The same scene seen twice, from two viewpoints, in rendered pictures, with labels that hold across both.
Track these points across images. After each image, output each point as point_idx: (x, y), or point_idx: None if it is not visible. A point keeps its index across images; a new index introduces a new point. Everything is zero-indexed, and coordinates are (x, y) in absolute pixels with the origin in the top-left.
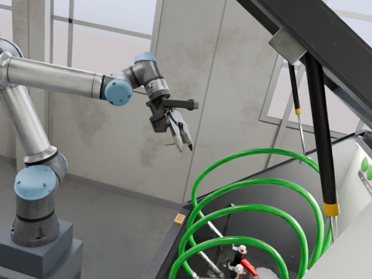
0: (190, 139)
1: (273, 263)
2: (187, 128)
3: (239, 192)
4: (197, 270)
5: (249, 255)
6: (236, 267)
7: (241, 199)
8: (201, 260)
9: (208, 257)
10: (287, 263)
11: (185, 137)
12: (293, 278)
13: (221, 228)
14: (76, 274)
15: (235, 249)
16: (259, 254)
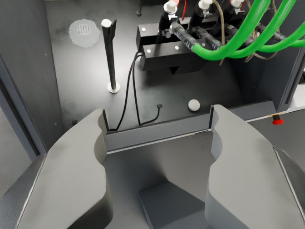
0: (86, 125)
1: (48, 31)
2: (17, 193)
3: (4, 41)
4: (120, 103)
5: (52, 58)
6: (208, 5)
7: (12, 42)
8: (102, 106)
9: (91, 100)
10: (43, 12)
11: (100, 159)
12: (58, 9)
13: (48, 92)
14: (164, 225)
15: (174, 16)
16: (48, 44)
